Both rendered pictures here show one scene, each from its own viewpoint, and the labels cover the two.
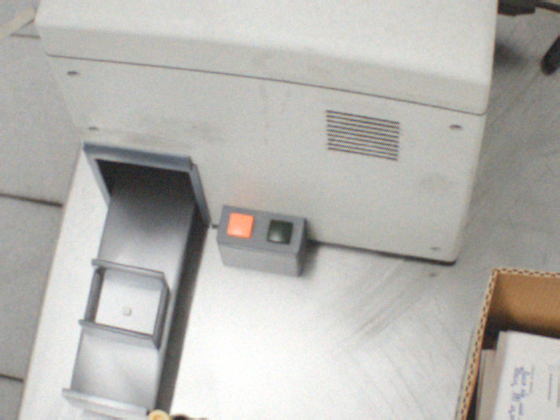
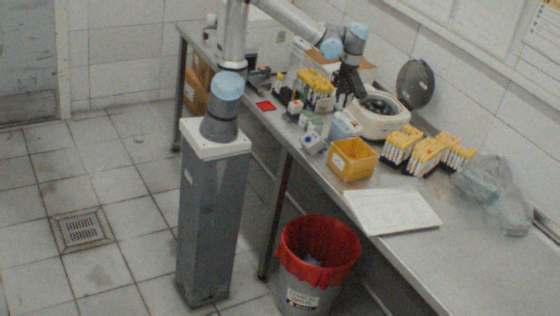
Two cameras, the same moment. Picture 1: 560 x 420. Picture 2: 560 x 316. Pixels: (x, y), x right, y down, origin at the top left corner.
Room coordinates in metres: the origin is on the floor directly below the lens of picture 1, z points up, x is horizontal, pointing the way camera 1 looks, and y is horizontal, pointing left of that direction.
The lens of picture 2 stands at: (-1.10, 1.80, 2.03)
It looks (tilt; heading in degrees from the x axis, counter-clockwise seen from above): 35 degrees down; 305
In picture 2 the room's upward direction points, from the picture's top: 11 degrees clockwise
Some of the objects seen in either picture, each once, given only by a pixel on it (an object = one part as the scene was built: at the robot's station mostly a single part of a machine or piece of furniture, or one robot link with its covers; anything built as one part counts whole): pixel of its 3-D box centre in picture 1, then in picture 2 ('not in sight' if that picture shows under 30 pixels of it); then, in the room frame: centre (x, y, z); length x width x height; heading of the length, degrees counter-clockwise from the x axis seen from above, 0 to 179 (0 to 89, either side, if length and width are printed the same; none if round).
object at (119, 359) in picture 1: (131, 280); (254, 75); (0.31, 0.12, 0.92); 0.21 x 0.07 x 0.05; 162
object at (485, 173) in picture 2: not in sight; (488, 170); (-0.78, -0.07, 0.97); 0.26 x 0.17 x 0.19; 177
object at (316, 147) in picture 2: not in sight; (316, 142); (-0.20, 0.30, 0.92); 0.13 x 0.07 x 0.08; 72
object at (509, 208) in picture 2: not in sight; (513, 204); (-0.94, 0.01, 0.94); 0.20 x 0.17 x 0.14; 137
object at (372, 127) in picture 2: not in sight; (372, 115); (-0.23, -0.06, 0.94); 0.30 x 0.24 x 0.12; 63
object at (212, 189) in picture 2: not in sight; (208, 224); (0.07, 0.56, 0.44); 0.20 x 0.20 x 0.87; 72
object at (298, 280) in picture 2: not in sight; (312, 271); (-0.31, 0.24, 0.22); 0.38 x 0.37 x 0.44; 162
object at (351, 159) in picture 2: not in sight; (351, 159); (-0.36, 0.29, 0.93); 0.13 x 0.13 x 0.10; 72
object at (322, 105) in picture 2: not in sight; (312, 94); (0.06, 0.00, 0.91); 0.20 x 0.10 x 0.07; 162
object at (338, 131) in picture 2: not in sight; (339, 135); (-0.23, 0.19, 0.92); 0.10 x 0.07 x 0.10; 157
